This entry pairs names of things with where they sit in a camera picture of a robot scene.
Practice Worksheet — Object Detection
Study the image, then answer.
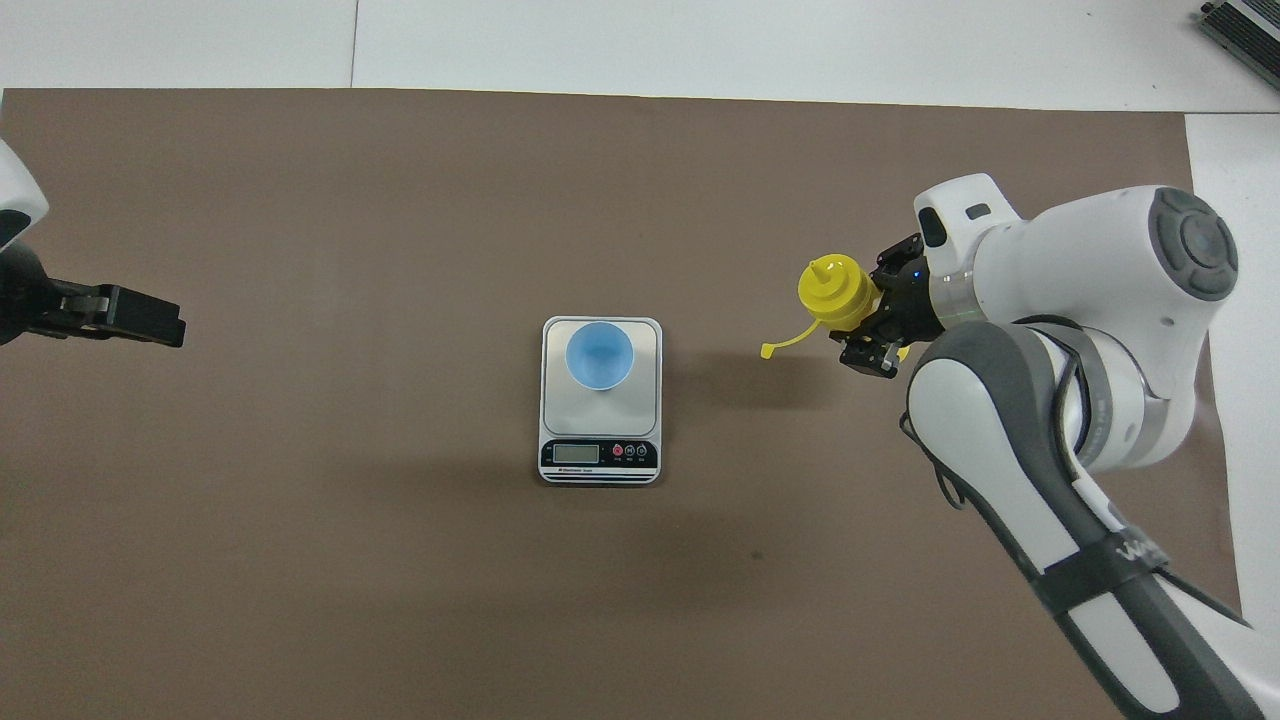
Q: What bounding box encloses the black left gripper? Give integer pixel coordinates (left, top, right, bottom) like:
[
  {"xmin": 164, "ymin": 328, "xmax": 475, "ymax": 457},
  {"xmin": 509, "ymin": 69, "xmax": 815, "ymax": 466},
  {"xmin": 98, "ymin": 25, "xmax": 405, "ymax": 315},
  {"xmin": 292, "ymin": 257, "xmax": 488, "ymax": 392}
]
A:
[{"xmin": 0, "ymin": 245, "xmax": 187, "ymax": 349}]

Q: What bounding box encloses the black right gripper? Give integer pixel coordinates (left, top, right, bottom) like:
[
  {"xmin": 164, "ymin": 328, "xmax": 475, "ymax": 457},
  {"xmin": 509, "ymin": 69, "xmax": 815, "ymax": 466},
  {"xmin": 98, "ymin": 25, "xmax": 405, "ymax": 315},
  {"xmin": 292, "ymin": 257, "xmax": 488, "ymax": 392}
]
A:
[{"xmin": 840, "ymin": 235, "xmax": 946, "ymax": 379}]

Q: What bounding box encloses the yellow squeeze seasoning bottle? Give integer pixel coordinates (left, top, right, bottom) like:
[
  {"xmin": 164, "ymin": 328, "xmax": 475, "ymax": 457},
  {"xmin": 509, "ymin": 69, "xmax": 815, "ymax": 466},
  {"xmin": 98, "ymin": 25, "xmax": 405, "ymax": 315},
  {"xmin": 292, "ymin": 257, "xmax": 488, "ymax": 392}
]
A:
[{"xmin": 761, "ymin": 255, "xmax": 911, "ymax": 363}]

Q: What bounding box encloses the light blue plastic cup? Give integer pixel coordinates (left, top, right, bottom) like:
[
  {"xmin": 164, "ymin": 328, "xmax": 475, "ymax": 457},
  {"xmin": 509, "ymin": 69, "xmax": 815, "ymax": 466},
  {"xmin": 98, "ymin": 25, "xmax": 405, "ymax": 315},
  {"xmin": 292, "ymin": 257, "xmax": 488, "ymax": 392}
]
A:
[{"xmin": 565, "ymin": 320, "xmax": 635, "ymax": 392}]

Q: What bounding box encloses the white digital kitchen scale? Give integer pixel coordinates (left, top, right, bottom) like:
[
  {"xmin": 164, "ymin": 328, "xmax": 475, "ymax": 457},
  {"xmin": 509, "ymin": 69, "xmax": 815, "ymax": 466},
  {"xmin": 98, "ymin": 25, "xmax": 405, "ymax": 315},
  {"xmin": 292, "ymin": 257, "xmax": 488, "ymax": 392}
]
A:
[{"xmin": 538, "ymin": 316, "xmax": 664, "ymax": 487}]

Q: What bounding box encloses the brown table mat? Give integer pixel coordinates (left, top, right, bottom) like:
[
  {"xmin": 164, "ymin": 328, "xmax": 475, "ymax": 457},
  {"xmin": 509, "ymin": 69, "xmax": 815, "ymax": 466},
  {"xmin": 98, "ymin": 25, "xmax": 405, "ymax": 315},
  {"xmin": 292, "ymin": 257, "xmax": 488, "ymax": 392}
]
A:
[{"xmin": 0, "ymin": 88, "xmax": 1241, "ymax": 720}]

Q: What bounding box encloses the grey metal device box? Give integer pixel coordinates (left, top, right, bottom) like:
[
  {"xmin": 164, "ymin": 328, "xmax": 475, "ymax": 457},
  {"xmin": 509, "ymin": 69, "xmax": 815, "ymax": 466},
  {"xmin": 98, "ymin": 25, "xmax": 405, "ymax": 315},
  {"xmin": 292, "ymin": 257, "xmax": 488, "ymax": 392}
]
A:
[{"xmin": 1198, "ymin": 0, "xmax": 1280, "ymax": 93}]

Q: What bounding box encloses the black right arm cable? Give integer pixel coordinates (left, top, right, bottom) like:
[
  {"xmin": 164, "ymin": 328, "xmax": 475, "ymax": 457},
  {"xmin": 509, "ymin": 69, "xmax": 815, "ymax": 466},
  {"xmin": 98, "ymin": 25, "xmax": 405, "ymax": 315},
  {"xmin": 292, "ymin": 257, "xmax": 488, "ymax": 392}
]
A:
[{"xmin": 900, "ymin": 410, "xmax": 966, "ymax": 511}]

